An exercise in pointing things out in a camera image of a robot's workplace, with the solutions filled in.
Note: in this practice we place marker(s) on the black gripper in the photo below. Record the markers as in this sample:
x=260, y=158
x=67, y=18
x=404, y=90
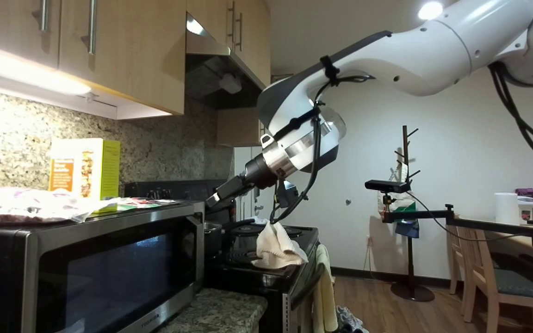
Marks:
x=256, y=175

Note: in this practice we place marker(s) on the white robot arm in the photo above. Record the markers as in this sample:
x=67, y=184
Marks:
x=426, y=60

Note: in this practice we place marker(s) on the black cooking pot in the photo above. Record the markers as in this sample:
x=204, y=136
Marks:
x=239, y=245

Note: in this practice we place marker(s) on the white ribbed dish towel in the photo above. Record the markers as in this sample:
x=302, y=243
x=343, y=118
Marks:
x=276, y=251

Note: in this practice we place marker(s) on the range hood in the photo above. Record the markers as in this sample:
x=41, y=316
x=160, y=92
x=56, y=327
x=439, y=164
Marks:
x=213, y=75

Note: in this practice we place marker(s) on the black electric stove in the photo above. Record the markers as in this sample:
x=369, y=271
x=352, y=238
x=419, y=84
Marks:
x=284, y=290

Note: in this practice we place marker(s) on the wooden coat rack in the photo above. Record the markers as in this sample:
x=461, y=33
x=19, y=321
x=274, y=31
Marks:
x=402, y=173

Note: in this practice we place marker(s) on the yellow hanging towel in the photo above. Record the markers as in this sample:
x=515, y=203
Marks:
x=323, y=308

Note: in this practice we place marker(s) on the green and white box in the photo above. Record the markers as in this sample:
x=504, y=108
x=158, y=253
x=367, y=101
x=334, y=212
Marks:
x=86, y=168

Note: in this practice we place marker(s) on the stainless steel microwave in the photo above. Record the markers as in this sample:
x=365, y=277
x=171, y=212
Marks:
x=126, y=273

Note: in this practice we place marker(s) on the wooden upper cabinets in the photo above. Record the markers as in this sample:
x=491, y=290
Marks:
x=121, y=58

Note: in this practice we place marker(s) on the wooden chair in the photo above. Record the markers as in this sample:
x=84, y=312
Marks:
x=482, y=275

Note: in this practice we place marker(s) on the white paper towel roll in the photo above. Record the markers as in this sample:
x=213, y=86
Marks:
x=508, y=210

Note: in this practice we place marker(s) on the plastic packages on microwave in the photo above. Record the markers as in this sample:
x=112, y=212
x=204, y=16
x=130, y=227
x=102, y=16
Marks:
x=36, y=208

